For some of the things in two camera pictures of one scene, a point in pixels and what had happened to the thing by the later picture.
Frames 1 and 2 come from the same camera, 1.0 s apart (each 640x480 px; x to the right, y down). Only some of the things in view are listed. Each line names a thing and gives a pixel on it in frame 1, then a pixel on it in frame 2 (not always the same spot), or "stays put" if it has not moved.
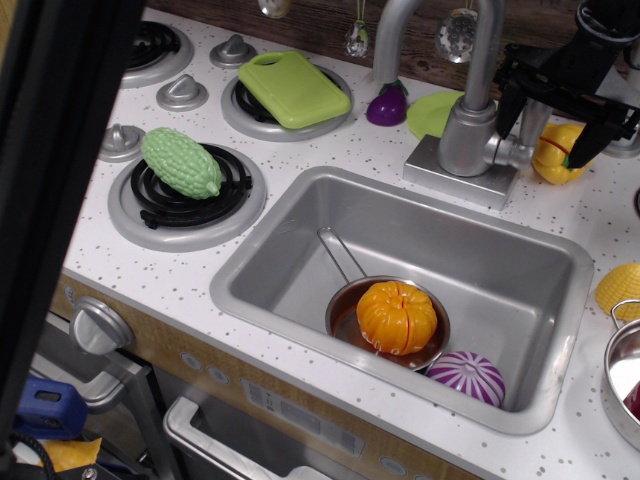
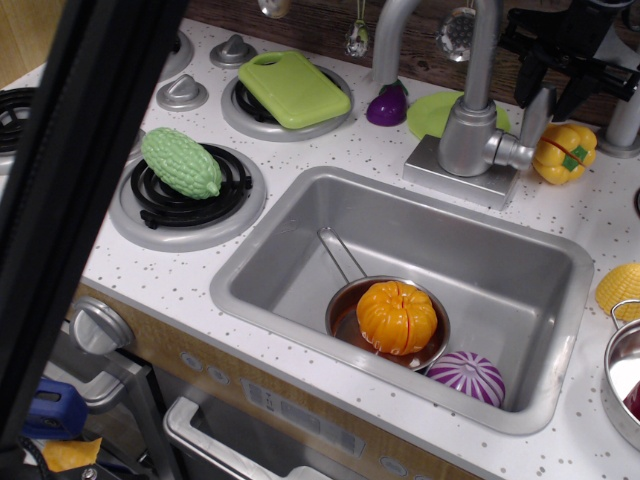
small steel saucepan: x=342 y=322 stays put
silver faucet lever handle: x=519 y=153 stays put
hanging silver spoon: x=274 y=8 stays put
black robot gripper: x=571 y=78 to x=571 y=38
